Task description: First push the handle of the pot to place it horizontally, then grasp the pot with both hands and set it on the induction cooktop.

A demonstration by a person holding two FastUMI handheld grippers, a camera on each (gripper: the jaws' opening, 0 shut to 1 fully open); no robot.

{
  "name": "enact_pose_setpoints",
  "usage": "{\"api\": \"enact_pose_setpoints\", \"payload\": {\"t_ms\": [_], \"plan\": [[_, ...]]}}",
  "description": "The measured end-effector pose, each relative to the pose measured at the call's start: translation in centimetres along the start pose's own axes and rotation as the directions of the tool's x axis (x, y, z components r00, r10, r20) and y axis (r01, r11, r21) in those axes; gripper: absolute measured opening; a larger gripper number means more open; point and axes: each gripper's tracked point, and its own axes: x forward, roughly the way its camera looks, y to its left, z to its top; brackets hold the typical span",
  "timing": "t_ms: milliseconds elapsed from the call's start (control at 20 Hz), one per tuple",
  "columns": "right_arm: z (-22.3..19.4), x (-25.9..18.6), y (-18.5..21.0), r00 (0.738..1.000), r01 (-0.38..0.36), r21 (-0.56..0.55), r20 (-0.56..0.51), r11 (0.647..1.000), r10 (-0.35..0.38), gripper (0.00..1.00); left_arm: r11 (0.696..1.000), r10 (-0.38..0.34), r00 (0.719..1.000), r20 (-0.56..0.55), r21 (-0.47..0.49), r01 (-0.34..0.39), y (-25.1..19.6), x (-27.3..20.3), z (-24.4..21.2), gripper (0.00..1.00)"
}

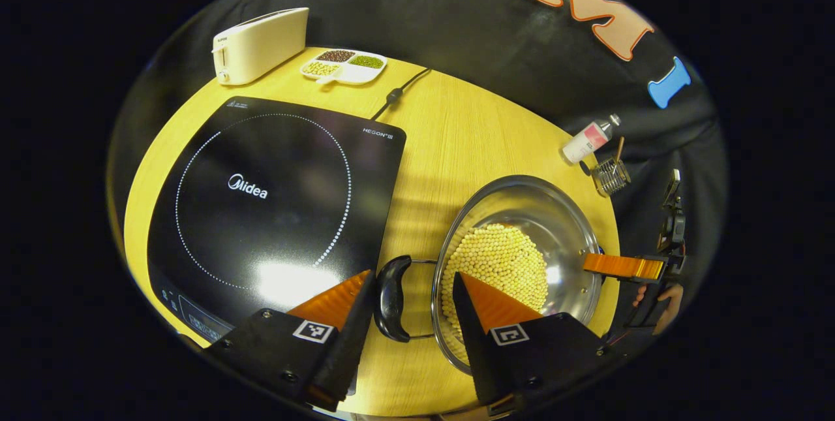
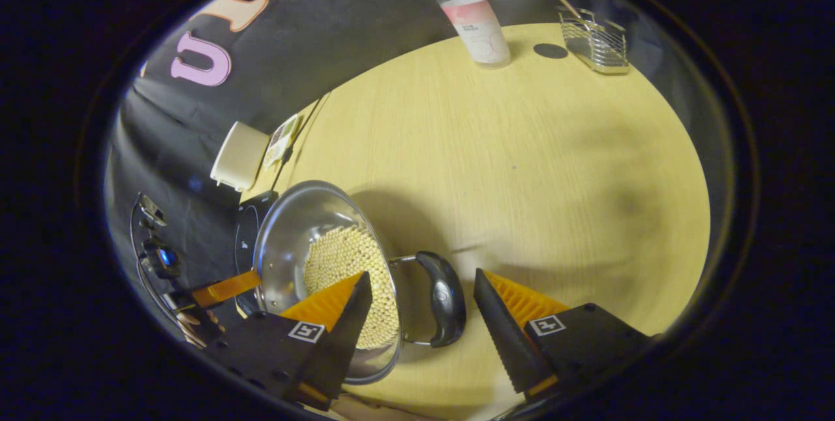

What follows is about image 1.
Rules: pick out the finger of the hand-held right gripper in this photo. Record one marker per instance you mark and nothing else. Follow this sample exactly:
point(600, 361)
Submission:
point(626, 267)

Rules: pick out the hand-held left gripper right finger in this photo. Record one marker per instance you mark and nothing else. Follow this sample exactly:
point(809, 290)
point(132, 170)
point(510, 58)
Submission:
point(470, 343)

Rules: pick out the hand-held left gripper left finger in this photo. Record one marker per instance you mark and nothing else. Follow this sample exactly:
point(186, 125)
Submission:
point(355, 336)

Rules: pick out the black induction cooktop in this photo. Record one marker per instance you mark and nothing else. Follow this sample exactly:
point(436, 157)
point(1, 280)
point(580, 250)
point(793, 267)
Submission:
point(261, 232)

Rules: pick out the clear glass holder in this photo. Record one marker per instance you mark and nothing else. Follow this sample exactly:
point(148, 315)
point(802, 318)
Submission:
point(611, 177)

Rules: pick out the pile of yellow soybeans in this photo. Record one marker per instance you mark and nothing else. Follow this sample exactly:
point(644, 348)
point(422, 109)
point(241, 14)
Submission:
point(502, 258)

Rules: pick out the wooden stick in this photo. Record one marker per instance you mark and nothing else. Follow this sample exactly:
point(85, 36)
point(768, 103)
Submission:
point(619, 149)

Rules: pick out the small black cap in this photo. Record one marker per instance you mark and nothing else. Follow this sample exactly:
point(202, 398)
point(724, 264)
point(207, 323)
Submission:
point(585, 168)

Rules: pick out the clear plastic bottle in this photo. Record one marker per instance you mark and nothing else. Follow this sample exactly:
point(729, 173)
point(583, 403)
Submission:
point(587, 140)

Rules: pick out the white divided bean dish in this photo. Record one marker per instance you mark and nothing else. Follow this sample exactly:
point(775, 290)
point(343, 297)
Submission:
point(346, 72)

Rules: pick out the white toaster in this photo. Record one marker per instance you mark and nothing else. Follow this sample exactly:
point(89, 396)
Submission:
point(261, 46)

